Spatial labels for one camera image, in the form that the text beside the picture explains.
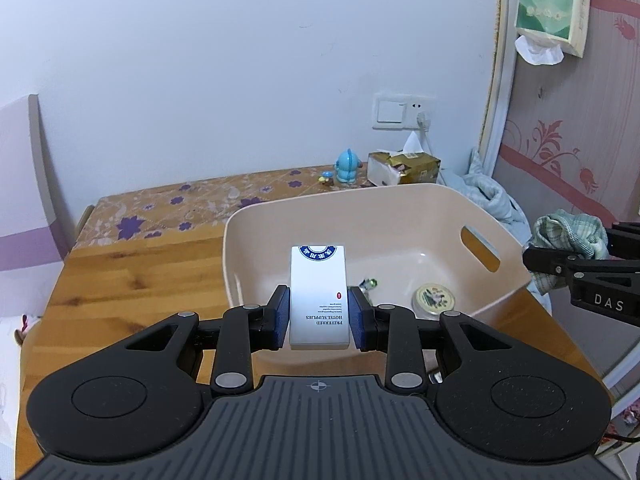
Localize blue cartoon figurine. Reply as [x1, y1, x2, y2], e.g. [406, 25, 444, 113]
[334, 148, 364, 186]

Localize white wall switch socket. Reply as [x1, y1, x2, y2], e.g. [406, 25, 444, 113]
[372, 92, 437, 132]

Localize beige plastic basin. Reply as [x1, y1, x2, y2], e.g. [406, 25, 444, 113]
[222, 183, 533, 356]

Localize pink purple headboard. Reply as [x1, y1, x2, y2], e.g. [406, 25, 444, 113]
[0, 94, 71, 318]

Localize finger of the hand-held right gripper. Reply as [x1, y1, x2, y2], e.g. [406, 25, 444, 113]
[605, 222, 640, 261]
[522, 246, 640, 281]

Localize floral patterned wardrobe door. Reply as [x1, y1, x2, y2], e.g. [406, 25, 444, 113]
[477, 0, 640, 231]

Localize light blue blanket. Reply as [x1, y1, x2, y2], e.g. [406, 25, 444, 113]
[440, 147, 553, 311]

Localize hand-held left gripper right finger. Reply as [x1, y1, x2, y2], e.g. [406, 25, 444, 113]
[348, 286, 521, 396]

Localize green hanging tissue pack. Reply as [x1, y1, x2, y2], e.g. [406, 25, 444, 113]
[514, 0, 593, 67]

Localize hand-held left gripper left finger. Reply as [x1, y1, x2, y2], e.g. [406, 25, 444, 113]
[122, 285, 292, 396]

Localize white rectangular box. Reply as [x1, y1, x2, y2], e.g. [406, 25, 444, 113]
[289, 245, 351, 351]

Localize gold tissue box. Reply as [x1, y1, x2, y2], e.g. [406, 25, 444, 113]
[367, 130, 442, 188]

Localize green plaid cloth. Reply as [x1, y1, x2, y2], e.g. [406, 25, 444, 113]
[531, 212, 611, 261]

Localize round yellow tin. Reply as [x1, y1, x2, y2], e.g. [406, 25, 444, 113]
[411, 283, 456, 321]

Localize purple floral table mat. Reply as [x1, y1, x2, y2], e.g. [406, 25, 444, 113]
[75, 162, 381, 251]

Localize white printed bed sheet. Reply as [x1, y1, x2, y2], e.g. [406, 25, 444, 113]
[0, 310, 46, 480]

